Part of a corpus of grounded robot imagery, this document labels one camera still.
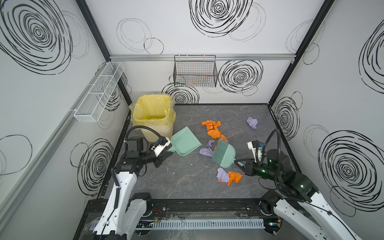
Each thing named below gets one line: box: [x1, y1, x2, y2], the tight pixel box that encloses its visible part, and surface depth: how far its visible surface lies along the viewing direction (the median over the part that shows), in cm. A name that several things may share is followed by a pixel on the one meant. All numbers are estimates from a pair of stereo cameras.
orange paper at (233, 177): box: [227, 171, 244, 186], surface depth 84 cm
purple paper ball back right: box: [246, 116, 258, 129], surface depth 109 cm
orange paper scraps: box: [201, 120, 221, 131], surface depth 108 cm
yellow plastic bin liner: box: [129, 94, 176, 130], surface depth 91 cm
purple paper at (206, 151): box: [199, 147, 214, 158], surface depth 96 cm
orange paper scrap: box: [207, 129, 228, 141], surface depth 104 cm
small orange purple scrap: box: [207, 139, 215, 147], surface depth 98 cm
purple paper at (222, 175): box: [216, 167, 229, 183], surface depth 85 cm
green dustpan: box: [166, 126, 202, 156], surface depth 80 cm
